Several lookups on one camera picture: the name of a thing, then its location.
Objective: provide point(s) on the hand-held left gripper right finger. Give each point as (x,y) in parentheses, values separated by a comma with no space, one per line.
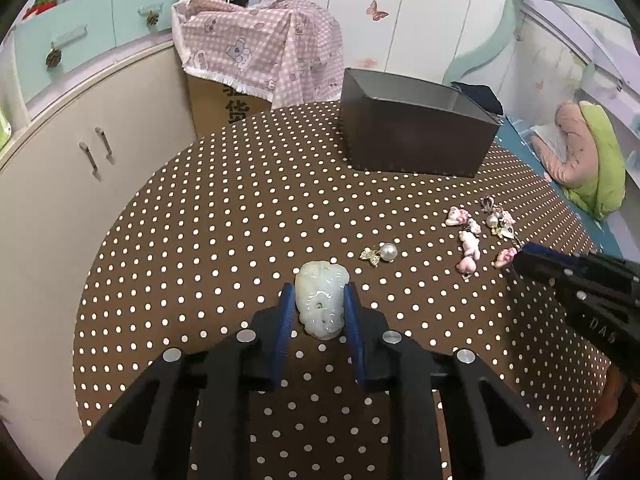
(352,330)

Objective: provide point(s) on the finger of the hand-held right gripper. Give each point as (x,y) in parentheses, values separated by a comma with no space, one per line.
(537,262)

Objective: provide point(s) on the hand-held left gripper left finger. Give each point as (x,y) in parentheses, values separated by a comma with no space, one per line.
(286,325)

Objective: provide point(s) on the small pink charm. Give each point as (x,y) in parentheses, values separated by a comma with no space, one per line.
(504,256)

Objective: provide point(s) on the pale green jade pendant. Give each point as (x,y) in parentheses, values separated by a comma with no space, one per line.
(321,297)

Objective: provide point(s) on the silver gold charm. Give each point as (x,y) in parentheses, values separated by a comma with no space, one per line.
(506,227)

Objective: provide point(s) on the pearl crown charm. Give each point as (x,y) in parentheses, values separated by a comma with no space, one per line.
(491,215)

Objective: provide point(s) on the pearl bow charm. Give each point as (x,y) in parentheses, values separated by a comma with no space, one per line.
(382,252)

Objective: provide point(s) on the white pink cat charm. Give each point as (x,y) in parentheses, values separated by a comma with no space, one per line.
(457,216)

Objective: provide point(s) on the pink and green pillow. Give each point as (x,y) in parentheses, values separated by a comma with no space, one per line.
(607,160)

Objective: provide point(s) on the brown polka dot tablecloth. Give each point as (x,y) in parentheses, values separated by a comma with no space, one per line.
(225,210)

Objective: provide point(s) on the black storage box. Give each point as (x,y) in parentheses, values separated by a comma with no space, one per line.
(415,140)

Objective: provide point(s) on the dark cloth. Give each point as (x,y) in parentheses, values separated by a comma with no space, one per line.
(482,95)

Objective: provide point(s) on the cardboard box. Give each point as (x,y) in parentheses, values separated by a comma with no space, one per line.
(215,105)

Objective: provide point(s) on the beige cabinet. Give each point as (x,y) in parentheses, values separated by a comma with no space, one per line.
(55,220)

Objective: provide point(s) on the white wardrobe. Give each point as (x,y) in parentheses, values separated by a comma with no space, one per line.
(410,15)

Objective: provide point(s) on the pink checked cloth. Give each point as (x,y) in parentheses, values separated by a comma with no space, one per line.
(250,45)

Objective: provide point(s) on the pink butterfly sticker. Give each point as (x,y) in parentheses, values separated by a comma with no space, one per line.
(376,11)

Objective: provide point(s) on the pinecone ornament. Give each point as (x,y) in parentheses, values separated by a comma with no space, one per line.
(54,57)
(153,18)

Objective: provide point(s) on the mint green drawer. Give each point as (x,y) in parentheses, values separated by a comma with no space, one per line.
(75,55)
(145,5)

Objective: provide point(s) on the red strawberry toy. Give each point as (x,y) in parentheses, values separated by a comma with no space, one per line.
(40,7)

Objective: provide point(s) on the mint green bed frame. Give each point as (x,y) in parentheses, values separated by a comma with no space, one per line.
(505,20)

